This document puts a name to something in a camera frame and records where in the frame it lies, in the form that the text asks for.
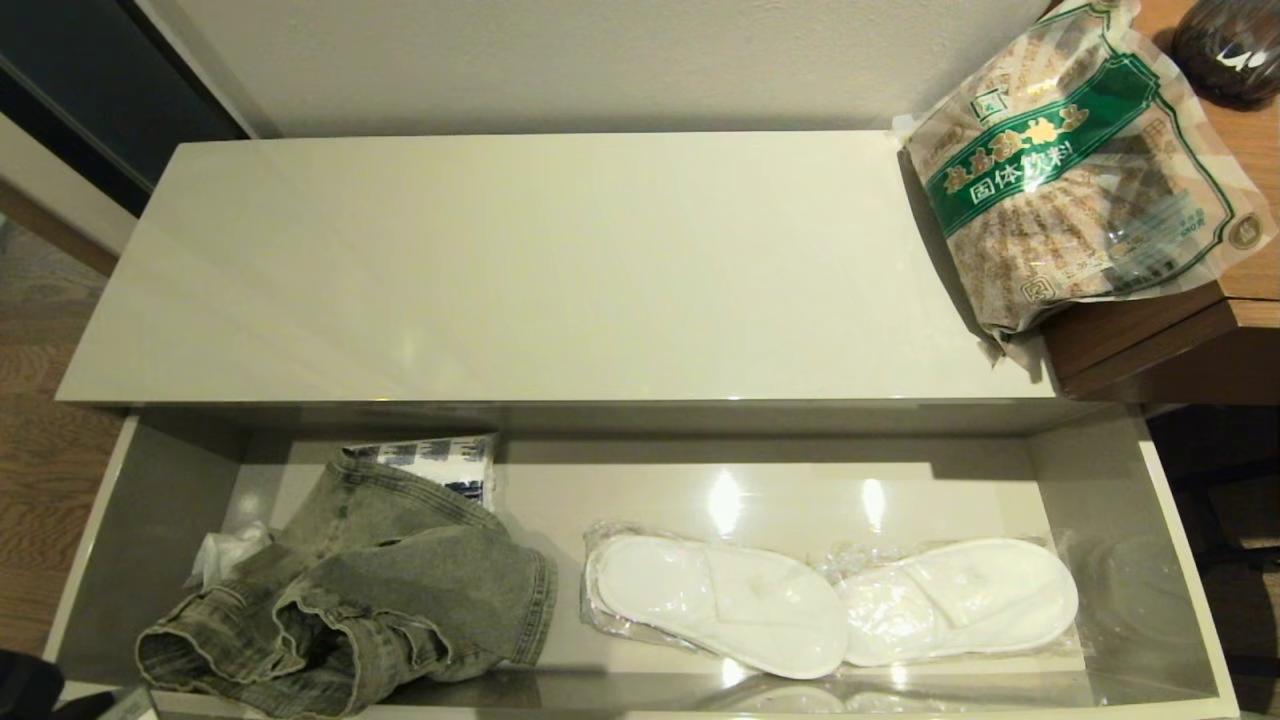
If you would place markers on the dark glass door panel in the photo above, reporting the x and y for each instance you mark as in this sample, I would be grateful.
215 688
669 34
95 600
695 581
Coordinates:
90 90

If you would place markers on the brown wooden desk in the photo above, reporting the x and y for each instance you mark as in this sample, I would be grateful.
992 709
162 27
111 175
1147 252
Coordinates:
1150 340

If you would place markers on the white disposable slipper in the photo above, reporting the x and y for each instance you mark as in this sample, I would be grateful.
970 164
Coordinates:
980 595
700 600

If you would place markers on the white blue printed packet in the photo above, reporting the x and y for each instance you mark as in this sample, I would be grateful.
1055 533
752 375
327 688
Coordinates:
450 462

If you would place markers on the white plastic bag roll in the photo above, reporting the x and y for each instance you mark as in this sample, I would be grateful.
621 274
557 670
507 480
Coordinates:
225 555

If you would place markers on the brown grain packet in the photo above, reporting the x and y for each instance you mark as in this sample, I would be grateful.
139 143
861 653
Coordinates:
1070 190

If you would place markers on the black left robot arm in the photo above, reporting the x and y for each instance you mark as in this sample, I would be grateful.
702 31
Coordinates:
30 685

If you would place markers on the glossy white low cabinet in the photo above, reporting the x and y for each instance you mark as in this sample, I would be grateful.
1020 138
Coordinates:
600 270

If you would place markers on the white cabinet drawer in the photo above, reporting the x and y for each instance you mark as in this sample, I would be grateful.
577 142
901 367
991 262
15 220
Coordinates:
150 540

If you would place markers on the grey-green denim shorts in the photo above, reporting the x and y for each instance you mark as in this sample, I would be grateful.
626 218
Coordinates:
400 590

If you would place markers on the clear plastic slipper bag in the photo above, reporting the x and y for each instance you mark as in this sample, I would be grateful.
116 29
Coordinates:
610 530

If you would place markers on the dark glass vase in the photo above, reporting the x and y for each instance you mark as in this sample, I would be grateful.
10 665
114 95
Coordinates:
1230 50

